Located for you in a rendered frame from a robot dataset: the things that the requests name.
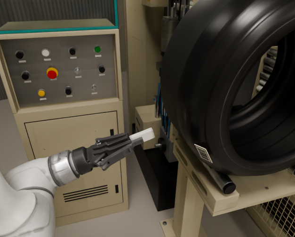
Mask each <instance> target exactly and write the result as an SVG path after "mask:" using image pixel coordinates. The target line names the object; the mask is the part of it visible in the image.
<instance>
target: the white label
mask: <svg viewBox="0 0 295 237"><path fill-rule="evenodd" d="M194 145H195V147H196V149H197V151H198V153H199V155H200V157H201V158H202V159H204V160H206V161H209V162H211V163H212V160H211V158H210V156H209V154H208V152H207V150H206V149H205V148H203V147H200V146H198V145H196V144H194Z"/></svg>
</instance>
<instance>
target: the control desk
mask: <svg viewBox="0 0 295 237"><path fill-rule="evenodd" d="M0 75H1V79H2V82H3V85H4V88H5V90H6V94H7V97H8V100H9V103H10V106H11V110H12V112H13V115H14V118H15V121H16V124H17V128H18V131H19V133H20V136H21V139H22V143H23V146H24V149H25V152H26V155H27V158H28V161H31V160H35V159H38V158H46V157H50V156H51V155H54V154H57V153H60V152H62V151H65V150H70V151H72V150H74V149H77V148H79V147H82V146H83V147H85V148H88V147H90V146H91V145H94V144H95V143H96V141H95V139H96V138H104V137H108V136H112V135H116V134H121V133H124V115H123V97H122V79H121V62H120V37H119V29H100V30H80V31H60V32H30V33H10V34H0ZM54 206H55V213H56V226H55V227H59V226H63V225H67V224H71V223H76V222H80V221H85V220H89V219H93V218H97V217H101V216H105V215H109V214H113V213H118V212H122V211H126V210H128V184H127V167H126V157H124V158H123V159H121V160H119V161H118V162H116V163H114V164H113V165H111V166H110V167H109V168H108V169H107V170H105V171H103V170H102V168H101V167H93V170H92V171H91V172H88V173H86V174H83V175H80V177H79V179H77V180H75V181H72V182H70V183H68V184H66V185H64V186H61V187H59V188H57V189H56V193H55V197H54Z"/></svg>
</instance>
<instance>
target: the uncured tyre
mask: <svg viewBox="0 0 295 237"><path fill-rule="evenodd" d="M277 42H278V51H277V58H276V62H275V65H274V67H273V70H272V72H271V75H270V77H269V78H268V80H267V82H266V83H265V85H264V86H263V88H262V89H261V90H260V92H259V93H258V94H257V95H256V96H255V97H254V98H253V99H252V100H250V101H249V102H248V103H247V104H245V105H244V106H242V107H240V108H239V109H237V110H235V111H232V112H231V110H232V106H233V103H234V100H235V98H236V95H237V93H238V91H239V89H240V87H241V85H242V83H243V81H244V80H245V78H246V76H247V75H248V74H249V72H250V71H251V69H252V68H253V67H254V65H255V64H256V63H257V62H258V60H259V59H260V58H261V57H262V56H263V55H264V54H265V53H266V52H267V51H268V50H269V49H270V48H271V47H272V46H273V45H274V44H275V43H277ZM160 89H161V96H162V101H163V105H164V108H165V111H166V113H167V116H168V118H169V119H170V121H171V123H172V124H173V125H174V127H175V128H176V129H177V131H178V132H179V134H180V135H181V136H182V137H183V139H184V140H185V141H186V143H187V144H188V145H189V147H190V148H191V150H192V151H193V152H194V154H195V155H196V156H197V157H198V158H199V159H200V160H201V161H203V162H204V163H205V164H207V165H208V166H210V167H211V168H213V169H215V170H217V171H219V172H221V173H223V174H228V175H233V176H261V175H268V174H273V173H276V172H279V171H282V170H285V169H287V168H289V167H292V166H294V165H295V0H198V1H197V2H196V3H195V4H194V5H193V6H192V7H191V8H190V9H189V10H188V12H187V13H186V14H185V15H184V17H183V18H182V19H181V21H180V22H179V24H178V25H177V27H176V29H175V30H174V32H173V34H172V36H171V38H170V40H169V43H168V45H167V48H166V51H165V53H164V57H163V61H162V66H161V73H160ZM194 144H196V145H198V146H200V147H203V148H205V149H206V150H207V152H208V154H209V156H210V158H211V160H212V163H211V162H209V161H206V160H204V159H202V158H201V157H200V155H199V153H198V151H197V149H196V147H195V145H194Z"/></svg>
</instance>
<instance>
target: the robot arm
mask: <svg viewBox="0 0 295 237"><path fill-rule="evenodd" d="M152 138H155V136H154V132H153V129H152V128H148V129H146V130H143V131H141V132H138V133H135V134H133V135H129V133H127V134H126V133H121V134H116V135H112V136H108V137H104V138H96V139H95V141H96V143H95V144H94V145H91V146H90V147H88V148H85V147H83V146H82V147H79V148H77V149H74V150H72V151H70V150H65V151H62V152H60V153H57V154H54V155H51V156H50V157H46V158H38V159H35V160H31V161H29V162H26V163H24V164H21V165H19V166H17V167H15V168H13V169H11V170H9V171H8V172H6V173H5V174H4V175H2V173H1V171H0V237H55V226H56V213H55V206H54V197H55V193H56V189H57V188H59V187H61V186H64V185H66V184H68V183H70V182H72V181H75V180H77V179H79V177H80V175H83V174H86V173H88V172H91V171H92V170H93V167H101V168H102V170H103V171H105V170H107V169H108V168H109V167H110V166H111V165H113V164H114V163H116V162H118V161H119V160H121V159H123V158H124V157H126V156H128V155H129V154H131V153H133V150H134V149H135V148H134V146H137V145H139V144H141V143H143V142H145V141H147V140H150V139H152Z"/></svg>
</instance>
